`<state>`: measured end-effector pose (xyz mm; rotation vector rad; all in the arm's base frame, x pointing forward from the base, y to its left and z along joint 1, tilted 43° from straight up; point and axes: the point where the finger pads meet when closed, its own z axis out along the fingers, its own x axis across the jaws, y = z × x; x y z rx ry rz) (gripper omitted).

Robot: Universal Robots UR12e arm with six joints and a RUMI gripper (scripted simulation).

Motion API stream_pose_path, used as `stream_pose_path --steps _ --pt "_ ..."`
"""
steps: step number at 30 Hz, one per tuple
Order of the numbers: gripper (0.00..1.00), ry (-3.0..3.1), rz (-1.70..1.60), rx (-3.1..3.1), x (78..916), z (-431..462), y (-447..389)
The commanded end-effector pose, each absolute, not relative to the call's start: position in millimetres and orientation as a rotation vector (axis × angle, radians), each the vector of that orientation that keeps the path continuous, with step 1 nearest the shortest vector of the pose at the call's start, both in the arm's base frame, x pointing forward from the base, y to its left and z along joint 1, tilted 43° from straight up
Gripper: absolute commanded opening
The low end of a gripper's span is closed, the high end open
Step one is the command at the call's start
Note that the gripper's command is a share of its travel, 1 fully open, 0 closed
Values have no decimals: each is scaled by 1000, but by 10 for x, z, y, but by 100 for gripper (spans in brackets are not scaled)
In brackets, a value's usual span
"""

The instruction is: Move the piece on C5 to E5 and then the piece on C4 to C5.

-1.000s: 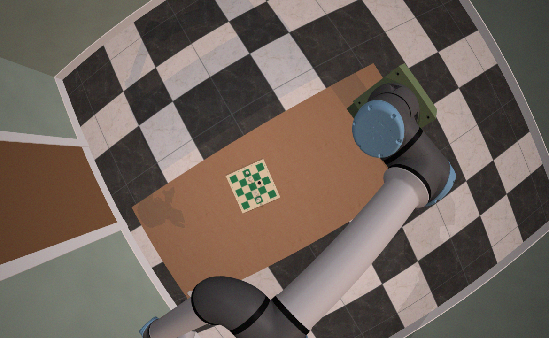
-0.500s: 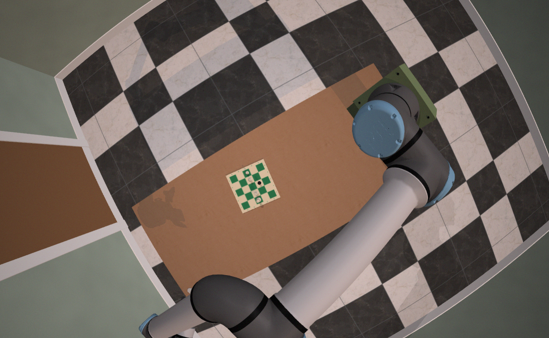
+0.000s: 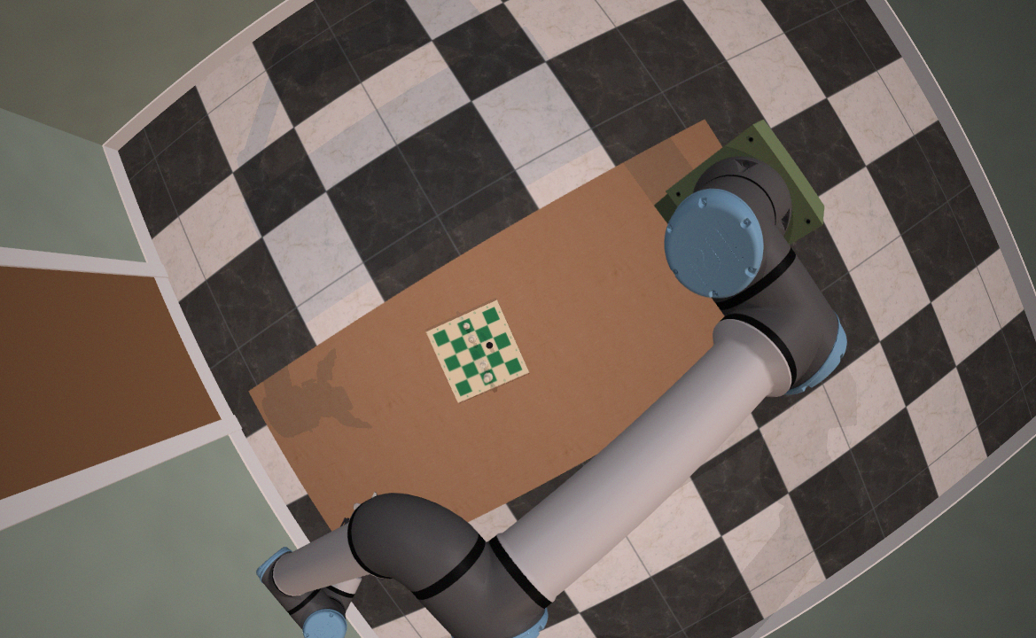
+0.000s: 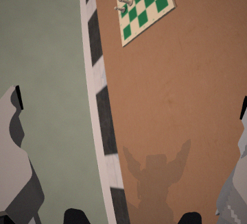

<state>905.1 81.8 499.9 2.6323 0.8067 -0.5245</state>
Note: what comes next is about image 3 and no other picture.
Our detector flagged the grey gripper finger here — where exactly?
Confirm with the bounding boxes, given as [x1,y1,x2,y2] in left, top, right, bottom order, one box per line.
[354,492,377,510]

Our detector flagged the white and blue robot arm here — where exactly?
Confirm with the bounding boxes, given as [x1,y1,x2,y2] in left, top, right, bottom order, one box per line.
[256,156,847,638]

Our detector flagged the green and cream chessboard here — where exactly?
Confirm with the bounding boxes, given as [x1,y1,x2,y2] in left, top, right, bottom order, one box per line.
[426,300,529,402]

